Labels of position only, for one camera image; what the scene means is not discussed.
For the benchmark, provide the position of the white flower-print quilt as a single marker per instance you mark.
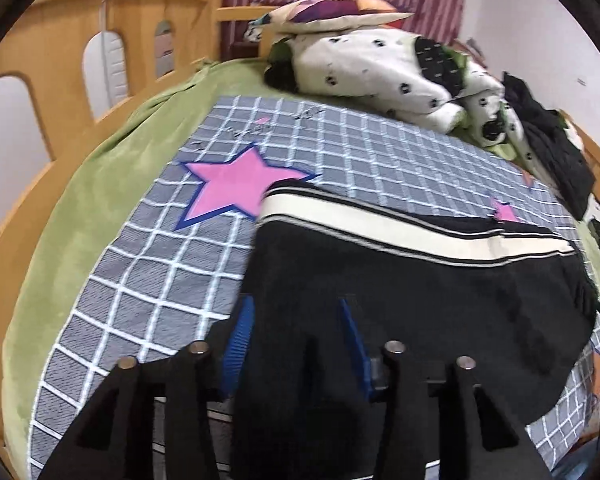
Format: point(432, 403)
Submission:
point(360, 65)

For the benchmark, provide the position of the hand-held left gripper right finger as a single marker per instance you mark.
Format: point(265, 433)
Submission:
point(355, 345)

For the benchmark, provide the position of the grey checked star-print blanket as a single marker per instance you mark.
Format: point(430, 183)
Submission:
point(130, 310)

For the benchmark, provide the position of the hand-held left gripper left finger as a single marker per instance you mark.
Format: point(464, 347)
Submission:
point(240, 340)

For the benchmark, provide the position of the colourful patterned pillow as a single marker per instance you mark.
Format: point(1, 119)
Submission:
point(330, 10)

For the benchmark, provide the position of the wooden bed frame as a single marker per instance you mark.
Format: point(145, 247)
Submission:
point(55, 35)

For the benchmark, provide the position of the black quilted jacket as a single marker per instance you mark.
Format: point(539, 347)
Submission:
point(555, 150)

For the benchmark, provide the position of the black pants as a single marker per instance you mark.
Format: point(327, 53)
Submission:
point(430, 300)

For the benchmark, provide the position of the green plush bed sheet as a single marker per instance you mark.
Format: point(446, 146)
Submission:
point(105, 185)

